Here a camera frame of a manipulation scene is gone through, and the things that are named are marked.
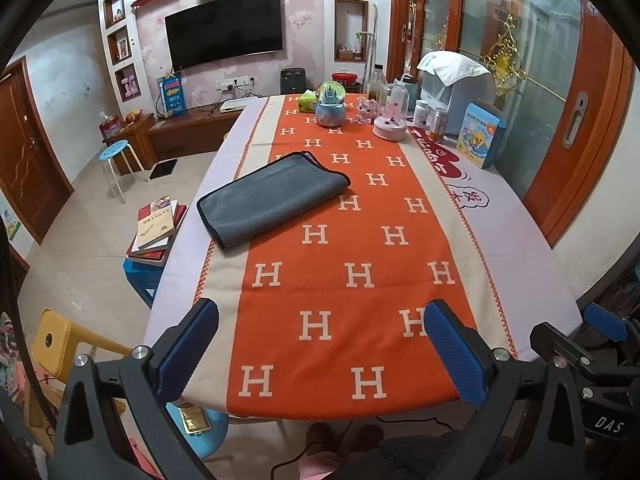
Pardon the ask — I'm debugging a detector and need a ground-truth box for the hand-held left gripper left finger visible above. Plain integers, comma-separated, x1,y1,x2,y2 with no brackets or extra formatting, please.
47,298,221,480

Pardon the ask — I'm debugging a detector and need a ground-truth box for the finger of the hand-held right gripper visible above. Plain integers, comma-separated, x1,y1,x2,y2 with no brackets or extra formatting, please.
582,302,640,357
530,322,603,380

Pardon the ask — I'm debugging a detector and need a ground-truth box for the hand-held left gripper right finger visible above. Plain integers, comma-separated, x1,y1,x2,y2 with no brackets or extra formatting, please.
424,299,587,480

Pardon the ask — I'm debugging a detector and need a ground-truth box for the grey towel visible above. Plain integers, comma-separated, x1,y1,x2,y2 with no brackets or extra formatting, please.
196,151,351,251

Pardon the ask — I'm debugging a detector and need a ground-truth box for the gold foil packet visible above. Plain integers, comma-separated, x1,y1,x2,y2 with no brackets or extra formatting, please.
178,406,210,434

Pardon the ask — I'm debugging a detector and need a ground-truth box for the blue plastic stool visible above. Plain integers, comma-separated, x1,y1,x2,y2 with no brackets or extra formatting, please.
123,257,166,310

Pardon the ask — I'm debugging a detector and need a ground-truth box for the light blue round stool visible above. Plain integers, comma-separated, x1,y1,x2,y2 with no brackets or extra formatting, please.
165,400,234,462

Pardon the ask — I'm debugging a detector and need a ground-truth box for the orange H-pattern tablecloth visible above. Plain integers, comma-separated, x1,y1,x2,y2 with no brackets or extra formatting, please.
142,95,584,391

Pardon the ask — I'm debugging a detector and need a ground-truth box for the stack of books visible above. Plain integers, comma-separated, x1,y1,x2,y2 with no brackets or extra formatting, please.
126,199,190,266

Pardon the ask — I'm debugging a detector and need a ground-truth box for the brown slipper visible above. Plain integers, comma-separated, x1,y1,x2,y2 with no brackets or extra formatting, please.
305,422,345,461
345,425,386,461

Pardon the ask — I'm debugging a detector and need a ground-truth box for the yellow plastic chair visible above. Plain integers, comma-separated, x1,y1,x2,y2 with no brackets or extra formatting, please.
29,308,134,413

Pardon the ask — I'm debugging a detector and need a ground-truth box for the orange letter-print blanket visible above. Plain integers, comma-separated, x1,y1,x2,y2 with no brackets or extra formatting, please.
181,92,519,419

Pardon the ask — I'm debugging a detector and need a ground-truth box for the black floor mat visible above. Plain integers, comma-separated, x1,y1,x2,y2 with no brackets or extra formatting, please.
148,158,180,181

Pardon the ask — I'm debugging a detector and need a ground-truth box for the blue stool with white legs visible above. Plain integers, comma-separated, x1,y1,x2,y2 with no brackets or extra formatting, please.
97,142,151,205

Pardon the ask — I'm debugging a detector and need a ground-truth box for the wood-framed glass sliding door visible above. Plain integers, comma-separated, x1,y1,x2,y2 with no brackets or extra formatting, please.
390,0,640,248

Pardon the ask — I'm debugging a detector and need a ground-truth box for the wooden television cabinet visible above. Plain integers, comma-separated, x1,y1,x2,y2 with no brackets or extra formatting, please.
102,105,247,172

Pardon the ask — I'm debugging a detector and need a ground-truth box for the blue printed carton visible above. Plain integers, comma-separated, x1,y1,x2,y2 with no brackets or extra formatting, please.
456,102,507,170

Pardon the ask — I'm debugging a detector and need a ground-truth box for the amber jar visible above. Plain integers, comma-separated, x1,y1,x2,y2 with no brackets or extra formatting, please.
428,107,449,142

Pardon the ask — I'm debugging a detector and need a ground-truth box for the red plastic bag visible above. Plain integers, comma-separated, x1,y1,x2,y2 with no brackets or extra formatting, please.
99,112,125,140

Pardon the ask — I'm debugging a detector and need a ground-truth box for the pink glass-dome ornament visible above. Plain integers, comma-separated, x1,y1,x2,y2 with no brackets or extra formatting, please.
372,85,409,141

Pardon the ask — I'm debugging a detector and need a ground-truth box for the brown wooden door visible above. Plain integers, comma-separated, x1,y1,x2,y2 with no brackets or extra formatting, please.
0,57,75,247

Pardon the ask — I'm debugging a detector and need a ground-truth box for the blue printed gift bag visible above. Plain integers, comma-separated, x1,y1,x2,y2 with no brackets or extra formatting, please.
156,74,187,117

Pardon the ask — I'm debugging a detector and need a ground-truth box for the white water dispenser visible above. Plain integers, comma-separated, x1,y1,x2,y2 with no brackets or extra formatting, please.
417,71,494,137

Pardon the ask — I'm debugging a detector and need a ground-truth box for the pink toy figure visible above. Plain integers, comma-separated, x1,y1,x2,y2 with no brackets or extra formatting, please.
356,97,384,125

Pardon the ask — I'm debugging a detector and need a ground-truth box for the pale green thermos jug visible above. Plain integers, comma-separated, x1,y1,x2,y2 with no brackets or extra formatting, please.
395,74,419,112

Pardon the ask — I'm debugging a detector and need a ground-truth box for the blue snow globe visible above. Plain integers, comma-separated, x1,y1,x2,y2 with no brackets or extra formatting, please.
314,81,346,128

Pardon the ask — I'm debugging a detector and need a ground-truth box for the clear plastic bottle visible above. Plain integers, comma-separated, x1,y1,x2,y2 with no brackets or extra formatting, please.
367,63,389,104

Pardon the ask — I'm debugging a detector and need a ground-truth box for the white cloth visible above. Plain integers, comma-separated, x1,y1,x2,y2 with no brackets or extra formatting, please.
416,51,494,87

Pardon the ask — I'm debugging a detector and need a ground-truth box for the black flat television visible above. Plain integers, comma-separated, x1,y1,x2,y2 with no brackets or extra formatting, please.
164,0,284,72

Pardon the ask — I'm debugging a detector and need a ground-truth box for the black cable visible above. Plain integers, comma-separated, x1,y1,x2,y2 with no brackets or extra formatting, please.
271,414,453,480

